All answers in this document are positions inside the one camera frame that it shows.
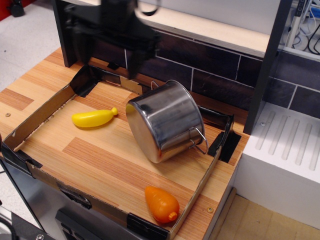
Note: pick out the black object on floor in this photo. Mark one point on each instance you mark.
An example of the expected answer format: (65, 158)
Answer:
(16, 8)

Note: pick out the yellow plastic banana toy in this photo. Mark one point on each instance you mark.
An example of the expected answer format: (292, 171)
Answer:
(93, 118)

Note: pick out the orange plastic carrot toy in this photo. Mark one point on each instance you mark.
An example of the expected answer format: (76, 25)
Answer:
(164, 207)

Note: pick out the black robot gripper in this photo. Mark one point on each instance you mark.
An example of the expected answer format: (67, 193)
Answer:
(115, 23)

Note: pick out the dark grey shelf frame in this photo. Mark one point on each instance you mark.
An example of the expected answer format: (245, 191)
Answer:
(272, 50)

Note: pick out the cardboard fence with black tape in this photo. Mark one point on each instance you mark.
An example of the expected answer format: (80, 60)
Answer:
(103, 166)

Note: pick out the white dish drainer sink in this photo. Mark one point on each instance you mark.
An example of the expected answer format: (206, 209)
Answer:
(280, 165)

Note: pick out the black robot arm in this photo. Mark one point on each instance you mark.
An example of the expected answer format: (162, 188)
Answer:
(114, 22)

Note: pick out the stainless steel pot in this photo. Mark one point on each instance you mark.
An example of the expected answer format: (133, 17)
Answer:
(165, 121)

